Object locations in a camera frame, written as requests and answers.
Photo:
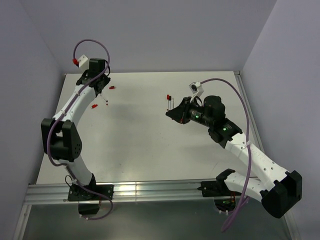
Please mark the aluminium front rail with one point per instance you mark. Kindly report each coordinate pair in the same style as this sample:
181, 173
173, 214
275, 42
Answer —
123, 192

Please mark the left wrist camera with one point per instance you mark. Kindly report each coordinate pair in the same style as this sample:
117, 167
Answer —
82, 62

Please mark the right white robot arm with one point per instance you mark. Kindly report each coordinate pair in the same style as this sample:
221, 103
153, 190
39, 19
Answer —
276, 188

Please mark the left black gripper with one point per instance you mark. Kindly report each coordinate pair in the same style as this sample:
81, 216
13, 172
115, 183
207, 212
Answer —
107, 79

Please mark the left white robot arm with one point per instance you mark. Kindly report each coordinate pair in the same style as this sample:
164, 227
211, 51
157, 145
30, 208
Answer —
60, 137

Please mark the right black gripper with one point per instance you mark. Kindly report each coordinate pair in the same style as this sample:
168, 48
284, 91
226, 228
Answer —
180, 113

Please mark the white marker black tip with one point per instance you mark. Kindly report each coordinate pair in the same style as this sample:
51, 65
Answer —
171, 102

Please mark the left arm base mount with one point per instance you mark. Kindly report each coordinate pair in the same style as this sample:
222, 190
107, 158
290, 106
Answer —
90, 197

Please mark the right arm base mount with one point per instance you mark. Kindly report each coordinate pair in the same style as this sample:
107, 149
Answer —
215, 188

